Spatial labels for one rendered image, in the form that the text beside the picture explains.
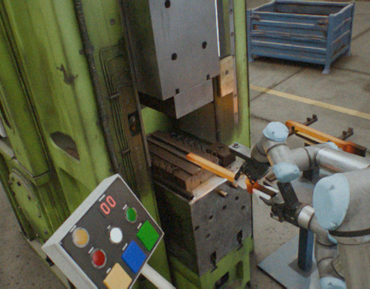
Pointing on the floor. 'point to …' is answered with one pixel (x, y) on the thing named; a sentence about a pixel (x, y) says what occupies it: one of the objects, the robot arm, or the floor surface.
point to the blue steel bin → (301, 31)
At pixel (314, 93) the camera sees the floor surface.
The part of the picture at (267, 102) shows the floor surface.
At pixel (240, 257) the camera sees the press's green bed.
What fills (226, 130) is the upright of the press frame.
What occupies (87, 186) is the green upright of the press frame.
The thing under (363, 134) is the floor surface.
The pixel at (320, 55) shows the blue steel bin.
